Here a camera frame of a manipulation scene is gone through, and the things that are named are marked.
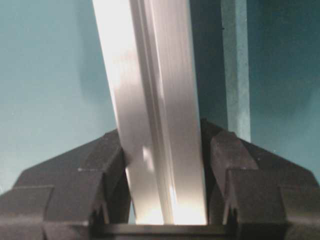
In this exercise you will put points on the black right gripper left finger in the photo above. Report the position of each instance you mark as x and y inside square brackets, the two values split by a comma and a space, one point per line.
[64, 197]

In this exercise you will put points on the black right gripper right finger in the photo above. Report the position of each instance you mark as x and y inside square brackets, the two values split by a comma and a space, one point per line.
[255, 193]

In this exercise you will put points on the silver aluminium extrusion rail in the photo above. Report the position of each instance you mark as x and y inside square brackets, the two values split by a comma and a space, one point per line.
[148, 53]

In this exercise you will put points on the teal raised foam strip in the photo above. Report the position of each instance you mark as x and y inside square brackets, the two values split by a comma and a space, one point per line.
[236, 66]

